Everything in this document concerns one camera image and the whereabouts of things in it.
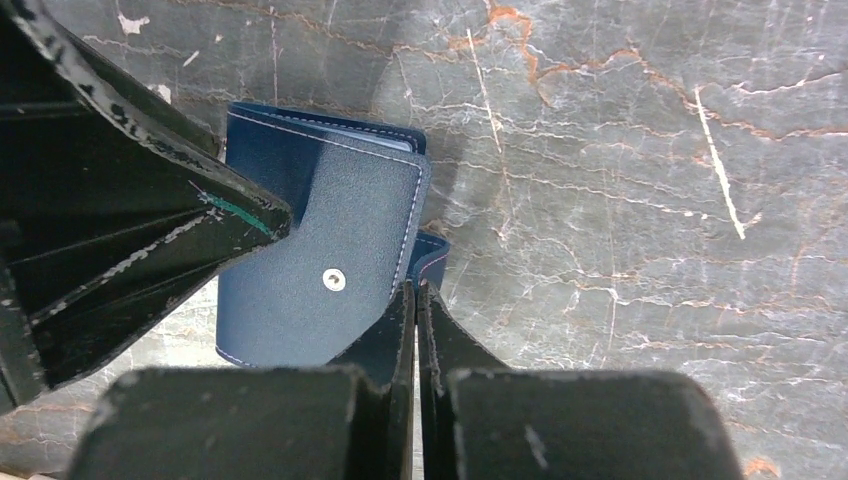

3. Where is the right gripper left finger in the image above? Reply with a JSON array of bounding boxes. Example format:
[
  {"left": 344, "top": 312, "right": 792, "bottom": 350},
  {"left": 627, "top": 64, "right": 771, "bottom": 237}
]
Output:
[{"left": 68, "top": 284, "right": 415, "bottom": 479}]

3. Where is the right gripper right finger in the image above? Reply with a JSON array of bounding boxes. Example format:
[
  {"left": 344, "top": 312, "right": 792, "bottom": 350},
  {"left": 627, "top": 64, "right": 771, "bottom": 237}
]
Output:
[{"left": 417, "top": 284, "right": 742, "bottom": 479}]

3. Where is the navy blue card holder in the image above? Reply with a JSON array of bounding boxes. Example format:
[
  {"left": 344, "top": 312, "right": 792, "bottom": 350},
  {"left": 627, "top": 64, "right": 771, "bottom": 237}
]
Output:
[{"left": 216, "top": 102, "right": 450, "bottom": 367}]

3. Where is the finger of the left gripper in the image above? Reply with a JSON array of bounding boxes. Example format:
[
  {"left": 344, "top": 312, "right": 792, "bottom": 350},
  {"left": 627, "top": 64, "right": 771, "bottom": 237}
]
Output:
[
  {"left": 1, "top": 1, "right": 293, "bottom": 412},
  {"left": 70, "top": 33, "right": 221, "bottom": 158}
]

